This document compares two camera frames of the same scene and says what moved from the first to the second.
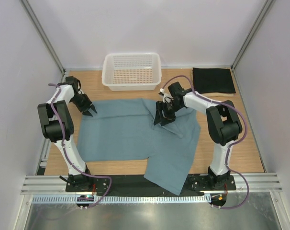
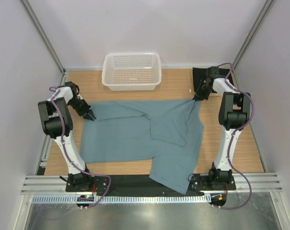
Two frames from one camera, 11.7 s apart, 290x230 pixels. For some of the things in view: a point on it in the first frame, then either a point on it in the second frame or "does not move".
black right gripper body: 169,109 → 204,91
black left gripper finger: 93,108 → 90,112
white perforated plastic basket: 133,71 does not move
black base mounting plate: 142,185 does not move
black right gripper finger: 159,112 → 196,97
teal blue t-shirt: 124,129 does not move
